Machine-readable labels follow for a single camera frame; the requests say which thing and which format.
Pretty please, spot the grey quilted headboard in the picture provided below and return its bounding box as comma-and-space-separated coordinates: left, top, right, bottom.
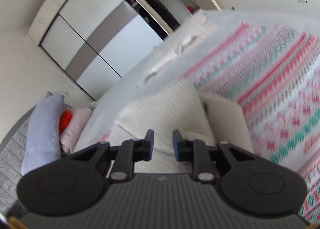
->
1, 109, 33, 216

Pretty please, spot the patterned red green bedspread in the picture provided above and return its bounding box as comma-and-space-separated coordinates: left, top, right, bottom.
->
98, 21, 320, 224

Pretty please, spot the beige crumpled cloth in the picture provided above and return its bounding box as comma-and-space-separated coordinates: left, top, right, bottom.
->
138, 10, 218, 87

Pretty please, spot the white grey sliding wardrobe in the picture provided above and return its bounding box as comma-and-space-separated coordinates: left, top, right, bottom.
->
28, 0, 172, 100

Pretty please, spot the orange plush toy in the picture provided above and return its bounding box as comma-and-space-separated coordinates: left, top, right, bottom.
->
59, 110, 73, 134

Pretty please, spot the white fleece sherpa jacket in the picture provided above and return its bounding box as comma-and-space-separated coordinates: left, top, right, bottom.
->
103, 80, 254, 173

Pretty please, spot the grey blue pillow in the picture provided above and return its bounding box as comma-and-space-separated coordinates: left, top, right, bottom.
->
21, 94, 66, 175

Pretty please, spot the pale pink pillow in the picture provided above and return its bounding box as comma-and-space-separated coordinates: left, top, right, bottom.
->
59, 108, 92, 154

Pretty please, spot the grey bed sheet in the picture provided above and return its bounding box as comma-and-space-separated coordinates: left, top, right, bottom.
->
74, 10, 319, 152

